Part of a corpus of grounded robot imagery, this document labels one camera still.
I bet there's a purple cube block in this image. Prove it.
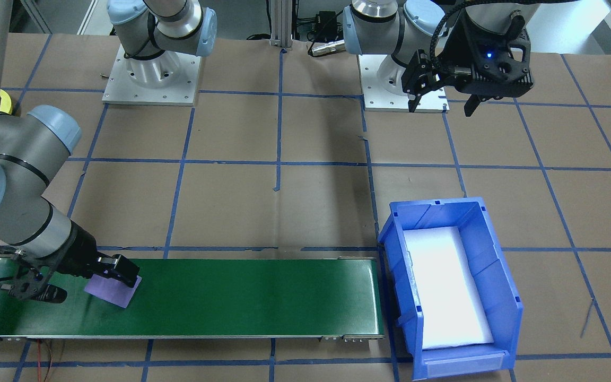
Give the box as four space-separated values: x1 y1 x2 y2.
84 270 142 309

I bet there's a blue plastic storage bin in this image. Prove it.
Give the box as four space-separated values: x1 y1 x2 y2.
378 197 525 380

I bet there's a white square base plate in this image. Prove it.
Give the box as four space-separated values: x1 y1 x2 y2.
102 45 202 106
357 53 450 113

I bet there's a thin red cable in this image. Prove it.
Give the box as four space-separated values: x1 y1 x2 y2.
38 340 55 382

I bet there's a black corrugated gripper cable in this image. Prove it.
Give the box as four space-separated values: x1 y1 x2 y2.
430 0 468 72

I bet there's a green conveyor belt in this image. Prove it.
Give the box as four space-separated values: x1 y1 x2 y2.
0 255 386 341

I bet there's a silver cylindrical plug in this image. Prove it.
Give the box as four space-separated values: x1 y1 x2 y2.
308 38 346 56

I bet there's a black electronics box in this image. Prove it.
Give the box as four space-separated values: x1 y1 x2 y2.
313 11 338 38

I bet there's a white foam pad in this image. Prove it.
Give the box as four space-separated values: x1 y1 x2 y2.
404 227 494 351

